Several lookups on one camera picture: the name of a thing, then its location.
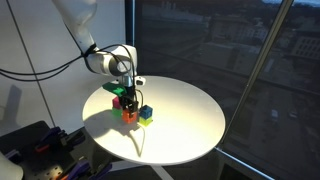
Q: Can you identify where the blue block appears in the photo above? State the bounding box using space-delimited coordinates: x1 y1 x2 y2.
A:
138 104 154 120

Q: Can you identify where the yellow-green block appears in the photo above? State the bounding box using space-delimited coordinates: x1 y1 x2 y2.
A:
137 115 154 127

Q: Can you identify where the green block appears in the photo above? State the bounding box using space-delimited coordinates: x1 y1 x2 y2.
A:
111 106 124 118

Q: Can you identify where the orange block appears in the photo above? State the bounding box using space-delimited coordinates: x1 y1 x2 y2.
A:
121 108 139 125

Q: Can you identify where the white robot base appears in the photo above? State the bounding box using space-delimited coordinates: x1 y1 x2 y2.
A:
0 151 25 180

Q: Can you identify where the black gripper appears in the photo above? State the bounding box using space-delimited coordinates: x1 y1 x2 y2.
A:
119 83 140 117

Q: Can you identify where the orange and blue bar clamp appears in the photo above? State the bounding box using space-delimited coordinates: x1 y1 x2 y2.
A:
52 159 92 180
34 126 63 154

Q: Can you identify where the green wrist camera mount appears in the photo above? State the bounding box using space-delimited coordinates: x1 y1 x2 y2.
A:
101 82 128 98

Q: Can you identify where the black perforated breadboard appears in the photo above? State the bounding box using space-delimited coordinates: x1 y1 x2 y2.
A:
0 120 115 180

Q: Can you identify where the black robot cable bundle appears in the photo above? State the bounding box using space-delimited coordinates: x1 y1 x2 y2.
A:
0 42 101 83

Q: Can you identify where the slanted window frame beam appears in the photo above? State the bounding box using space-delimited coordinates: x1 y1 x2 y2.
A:
218 0 295 149

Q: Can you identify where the vertical window mullion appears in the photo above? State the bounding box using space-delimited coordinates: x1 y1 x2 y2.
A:
124 0 137 78

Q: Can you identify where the magenta block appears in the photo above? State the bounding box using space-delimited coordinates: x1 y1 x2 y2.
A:
111 96 124 111

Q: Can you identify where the black spring clamp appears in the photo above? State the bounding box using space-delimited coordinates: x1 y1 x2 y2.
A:
89 162 114 180
61 129 87 148

